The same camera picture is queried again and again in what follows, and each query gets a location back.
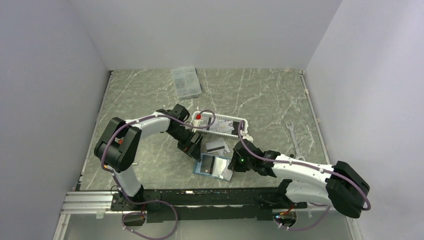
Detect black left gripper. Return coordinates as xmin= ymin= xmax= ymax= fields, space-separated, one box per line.
xmin=167 ymin=125 xmax=204 ymax=162

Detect white printed VIP card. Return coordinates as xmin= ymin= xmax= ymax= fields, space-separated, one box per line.
xmin=217 ymin=146 xmax=231 ymax=156

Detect blue card holder wallet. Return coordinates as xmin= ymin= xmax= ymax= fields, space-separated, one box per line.
xmin=192 ymin=153 xmax=233 ymax=182

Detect white plastic basket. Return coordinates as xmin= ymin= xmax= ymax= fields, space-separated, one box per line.
xmin=196 ymin=111 xmax=249 ymax=138

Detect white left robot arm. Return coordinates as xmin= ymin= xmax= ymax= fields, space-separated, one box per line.
xmin=93 ymin=104 xmax=203 ymax=210

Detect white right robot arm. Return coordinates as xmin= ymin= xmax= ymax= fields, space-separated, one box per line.
xmin=228 ymin=139 xmax=371 ymax=219

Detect silver grey credit card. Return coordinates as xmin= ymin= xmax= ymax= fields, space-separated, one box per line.
xmin=219 ymin=168 xmax=234 ymax=181

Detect chrome open-end wrench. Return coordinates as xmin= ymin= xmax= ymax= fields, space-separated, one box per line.
xmin=285 ymin=122 xmax=306 ymax=162

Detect clear plastic screw box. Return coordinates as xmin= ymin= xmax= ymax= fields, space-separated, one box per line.
xmin=171 ymin=66 xmax=202 ymax=99

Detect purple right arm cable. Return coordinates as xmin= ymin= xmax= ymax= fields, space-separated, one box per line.
xmin=237 ymin=119 xmax=372 ymax=212

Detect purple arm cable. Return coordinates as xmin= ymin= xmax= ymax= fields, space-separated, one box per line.
xmin=99 ymin=109 xmax=217 ymax=239
xmin=237 ymin=119 xmax=372 ymax=212

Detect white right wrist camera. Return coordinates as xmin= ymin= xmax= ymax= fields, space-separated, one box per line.
xmin=240 ymin=130 xmax=254 ymax=142

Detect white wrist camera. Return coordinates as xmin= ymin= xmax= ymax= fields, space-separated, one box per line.
xmin=190 ymin=111 xmax=209 ymax=131
xmin=240 ymin=130 xmax=254 ymax=142

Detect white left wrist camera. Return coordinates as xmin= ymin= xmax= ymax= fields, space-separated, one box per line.
xmin=190 ymin=111 xmax=209 ymax=131

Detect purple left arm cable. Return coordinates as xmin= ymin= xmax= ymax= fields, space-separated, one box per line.
xmin=99 ymin=109 xmax=217 ymax=239

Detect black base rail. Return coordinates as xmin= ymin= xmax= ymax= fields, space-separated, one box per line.
xmin=110 ymin=187 xmax=308 ymax=223

